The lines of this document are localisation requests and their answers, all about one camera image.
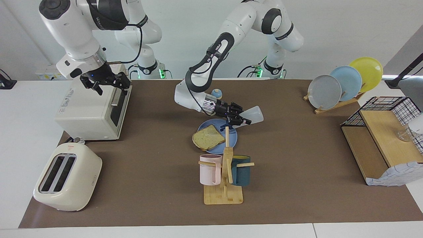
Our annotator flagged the clear squeeze bottle blue cap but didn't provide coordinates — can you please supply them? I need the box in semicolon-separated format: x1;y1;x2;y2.
221;106;264;130

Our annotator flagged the brown paper table mat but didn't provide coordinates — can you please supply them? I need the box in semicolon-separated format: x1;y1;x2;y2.
18;79;423;228

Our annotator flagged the white checkered cloth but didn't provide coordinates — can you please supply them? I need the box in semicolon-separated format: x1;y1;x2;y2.
366;161;423;186

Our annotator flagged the cream toaster oven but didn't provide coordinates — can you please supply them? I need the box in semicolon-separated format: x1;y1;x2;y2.
54;61;133;141

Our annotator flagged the clear glass cup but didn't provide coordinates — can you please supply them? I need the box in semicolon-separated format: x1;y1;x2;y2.
398;128;414;142

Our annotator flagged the yellow plate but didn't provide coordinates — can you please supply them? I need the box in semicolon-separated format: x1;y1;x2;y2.
349;57;384;93

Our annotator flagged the light blue plate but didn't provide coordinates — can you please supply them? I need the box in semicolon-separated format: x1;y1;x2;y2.
330;66;363;101

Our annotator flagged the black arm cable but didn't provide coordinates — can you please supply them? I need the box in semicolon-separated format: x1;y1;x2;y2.
184;46;232;114
107;23;143;65

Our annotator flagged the white wall power box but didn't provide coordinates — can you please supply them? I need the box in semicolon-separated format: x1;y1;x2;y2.
36;64;72;80

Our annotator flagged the cream two-slot toaster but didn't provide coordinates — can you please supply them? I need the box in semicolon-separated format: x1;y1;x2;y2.
33;143;102;212

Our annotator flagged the black base cable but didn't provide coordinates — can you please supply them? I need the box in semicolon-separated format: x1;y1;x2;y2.
237;55;267;79

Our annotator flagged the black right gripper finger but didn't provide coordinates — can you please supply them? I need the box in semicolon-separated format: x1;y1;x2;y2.
113;72;131;96
85;82;103;96

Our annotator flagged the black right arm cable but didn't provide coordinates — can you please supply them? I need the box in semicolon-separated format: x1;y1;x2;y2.
107;23;143;65

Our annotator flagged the wooden dish rack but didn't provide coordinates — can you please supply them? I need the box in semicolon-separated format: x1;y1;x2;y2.
303;83;365;114

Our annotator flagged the pink mug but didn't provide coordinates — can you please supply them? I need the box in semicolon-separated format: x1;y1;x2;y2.
199;154;222;185

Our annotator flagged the wooden mug tree stand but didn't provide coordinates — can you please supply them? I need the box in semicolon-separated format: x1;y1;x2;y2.
198;126;255;205

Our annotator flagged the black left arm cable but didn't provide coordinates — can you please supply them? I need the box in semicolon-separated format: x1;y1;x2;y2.
184;46;232;114

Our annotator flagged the wooden shelf with wire basket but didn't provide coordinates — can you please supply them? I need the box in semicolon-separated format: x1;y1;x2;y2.
340;97;423;186

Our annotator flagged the black clamp mount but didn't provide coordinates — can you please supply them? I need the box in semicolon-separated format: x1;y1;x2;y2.
0;69;17;90

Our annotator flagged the pale grey plate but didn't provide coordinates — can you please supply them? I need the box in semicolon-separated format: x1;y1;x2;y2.
308;75;342;110

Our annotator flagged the grey rounded cover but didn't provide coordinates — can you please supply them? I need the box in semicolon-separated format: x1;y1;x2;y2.
398;77;423;111

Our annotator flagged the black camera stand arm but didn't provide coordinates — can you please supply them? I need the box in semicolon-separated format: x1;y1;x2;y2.
385;53;423;88

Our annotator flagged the dark teal mug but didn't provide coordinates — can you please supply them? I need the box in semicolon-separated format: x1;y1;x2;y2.
230;155;251;186

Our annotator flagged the slice of toast bread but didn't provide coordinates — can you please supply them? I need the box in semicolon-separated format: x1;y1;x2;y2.
192;124;226;150

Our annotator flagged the blue round plate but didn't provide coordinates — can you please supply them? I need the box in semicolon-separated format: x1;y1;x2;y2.
197;119;238;155

